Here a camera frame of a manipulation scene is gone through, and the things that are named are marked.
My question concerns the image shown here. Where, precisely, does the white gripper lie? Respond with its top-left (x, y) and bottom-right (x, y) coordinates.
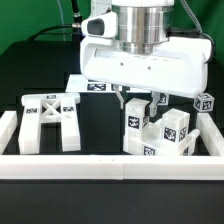
top-left (80, 37), bottom-right (212, 117)

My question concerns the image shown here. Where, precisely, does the white chair seat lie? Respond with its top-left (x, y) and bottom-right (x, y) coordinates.
top-left (123, 122), bottom-right (200, 157)

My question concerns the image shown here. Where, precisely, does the white chair back frame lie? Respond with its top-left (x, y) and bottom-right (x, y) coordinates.
top-left (18, 93), bottom-right (81, 154)

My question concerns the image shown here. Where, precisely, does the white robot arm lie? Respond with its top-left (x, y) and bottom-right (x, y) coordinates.
top-left (80, 0), bottom-right (214, 98)

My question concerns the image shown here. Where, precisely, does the small white tagged cube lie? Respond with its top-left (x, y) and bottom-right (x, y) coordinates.
top-left (159, 93), bottom-right (169, 105)

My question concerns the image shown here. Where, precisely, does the white marker sheet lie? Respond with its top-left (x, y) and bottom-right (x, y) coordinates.
top-left (65, 73), bottom-right (151, 94)

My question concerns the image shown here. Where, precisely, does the tilted white tagged cube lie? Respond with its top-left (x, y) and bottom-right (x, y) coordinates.
top-left (193, 93), bottom-right (215, 112)

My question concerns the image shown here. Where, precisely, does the white right fence bar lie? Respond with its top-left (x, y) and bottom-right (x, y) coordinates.
top-left (196, 113), bottom-right (224, 157)

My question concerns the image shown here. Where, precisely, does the white fence bar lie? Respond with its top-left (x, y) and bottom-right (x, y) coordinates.
top-left (196, 113), bottom-right (224, 157)
top-left (0, 155), bottom-right (224, 180)
top-left (0, 111), bottom-right (18, 155)

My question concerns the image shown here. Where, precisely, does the white front fence bar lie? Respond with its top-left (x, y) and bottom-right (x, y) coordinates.
top-left (0, 155), bottom-right (224, 180)

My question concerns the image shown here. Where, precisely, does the white left fence bar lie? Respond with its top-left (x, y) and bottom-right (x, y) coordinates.
top-left (0, 111), bottom-right (18, 155)

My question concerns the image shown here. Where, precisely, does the black cable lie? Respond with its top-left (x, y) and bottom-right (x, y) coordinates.
top-left (26, 0), bottom-right (84, 42)

